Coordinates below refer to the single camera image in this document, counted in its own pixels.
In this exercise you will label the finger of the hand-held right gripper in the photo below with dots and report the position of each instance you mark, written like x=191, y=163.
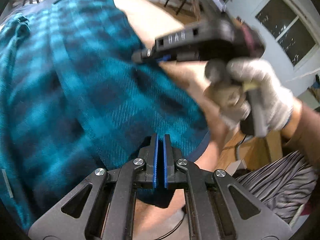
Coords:
x=142, y=55

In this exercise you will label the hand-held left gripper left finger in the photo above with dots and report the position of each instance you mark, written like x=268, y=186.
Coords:
x=155, y=162

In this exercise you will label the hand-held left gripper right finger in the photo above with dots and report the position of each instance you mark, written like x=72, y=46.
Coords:
x=166, y=162

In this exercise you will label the teal plaid fleece jacket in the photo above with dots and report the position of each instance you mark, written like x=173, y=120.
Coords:
x=75, y=80

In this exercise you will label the person's right forearm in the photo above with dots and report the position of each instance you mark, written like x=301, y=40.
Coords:
x=305, y=130

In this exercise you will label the person's right hand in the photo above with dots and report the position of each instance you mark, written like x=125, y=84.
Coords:
x=273, y=97

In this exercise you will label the beige blanket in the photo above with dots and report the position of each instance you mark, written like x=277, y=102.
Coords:
x=150, y=20

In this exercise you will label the white framed window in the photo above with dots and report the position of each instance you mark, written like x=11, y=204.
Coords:
x=275, y=17

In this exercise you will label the person's striped clothing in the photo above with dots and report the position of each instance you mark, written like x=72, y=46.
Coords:
x=275, y=180

